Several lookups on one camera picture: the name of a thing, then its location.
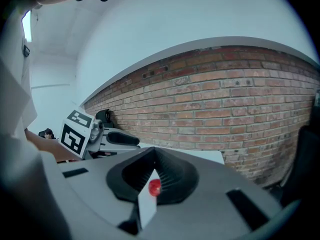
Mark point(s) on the small black clip-on device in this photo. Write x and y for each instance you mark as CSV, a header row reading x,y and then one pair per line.
x,y
26,51

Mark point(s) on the person's light shirt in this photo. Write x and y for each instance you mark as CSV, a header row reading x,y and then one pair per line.
x,y
12,96

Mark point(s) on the red ball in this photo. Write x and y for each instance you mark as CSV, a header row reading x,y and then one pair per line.
x,y
154,187

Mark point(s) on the person's left forearm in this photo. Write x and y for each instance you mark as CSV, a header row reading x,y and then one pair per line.
x,y
50,146

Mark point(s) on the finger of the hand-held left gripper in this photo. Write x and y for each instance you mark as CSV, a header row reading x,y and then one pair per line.
x,y
120,147
125,138

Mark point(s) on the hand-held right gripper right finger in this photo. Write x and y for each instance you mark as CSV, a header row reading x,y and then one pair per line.
x,y
212,184

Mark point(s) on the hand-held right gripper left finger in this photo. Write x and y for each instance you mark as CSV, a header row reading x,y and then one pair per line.
x,y
85,184

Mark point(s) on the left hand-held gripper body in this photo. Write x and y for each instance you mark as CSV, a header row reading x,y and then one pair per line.
x,y
73,139

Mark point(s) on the large black office chair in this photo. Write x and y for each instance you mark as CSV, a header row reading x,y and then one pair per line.
x,y
305,159

